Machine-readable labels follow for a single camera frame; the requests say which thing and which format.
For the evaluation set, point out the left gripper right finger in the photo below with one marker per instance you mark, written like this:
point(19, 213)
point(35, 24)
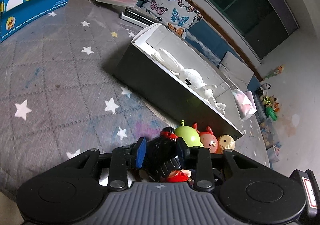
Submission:
point(199, 160)

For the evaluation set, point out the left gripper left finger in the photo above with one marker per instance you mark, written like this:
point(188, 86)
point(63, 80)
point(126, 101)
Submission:
point(123, 159)

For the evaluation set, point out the red round figure toy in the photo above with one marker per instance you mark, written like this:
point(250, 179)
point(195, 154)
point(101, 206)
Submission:
point(207, 138)

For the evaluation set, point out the green alien toy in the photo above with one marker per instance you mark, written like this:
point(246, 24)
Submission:
point(189, 135)

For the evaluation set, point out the tan peanut toy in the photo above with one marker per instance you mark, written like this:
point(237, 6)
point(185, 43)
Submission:
point(225, 142)

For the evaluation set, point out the black-haired girl doll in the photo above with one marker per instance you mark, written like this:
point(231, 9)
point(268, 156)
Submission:
point(162, 162)

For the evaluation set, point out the white plush rabbit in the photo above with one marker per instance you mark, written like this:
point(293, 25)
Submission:
point(190, 77)

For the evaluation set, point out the pastel tissue pack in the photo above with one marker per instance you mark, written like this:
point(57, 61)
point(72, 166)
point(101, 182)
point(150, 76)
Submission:
point(245, 103)

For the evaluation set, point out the pile of floor toys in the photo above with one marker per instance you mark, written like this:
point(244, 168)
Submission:
point(270, 107)

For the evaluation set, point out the grey white cardboard tray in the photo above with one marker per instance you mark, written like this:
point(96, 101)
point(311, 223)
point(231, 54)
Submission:
point(153, 81)

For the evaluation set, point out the grey cushion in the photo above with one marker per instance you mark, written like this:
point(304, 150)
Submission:
point(238, 72)

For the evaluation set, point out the blue sofa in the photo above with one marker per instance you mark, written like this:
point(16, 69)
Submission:
point(204, 38)

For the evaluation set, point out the black flat box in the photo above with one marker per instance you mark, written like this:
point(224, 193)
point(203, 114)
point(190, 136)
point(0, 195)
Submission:
point(136, 17)

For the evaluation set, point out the butterfly print pillow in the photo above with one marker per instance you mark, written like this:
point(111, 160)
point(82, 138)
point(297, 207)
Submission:
point(178, 15)

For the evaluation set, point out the dark window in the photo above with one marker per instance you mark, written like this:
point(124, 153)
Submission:
point(264, 24)

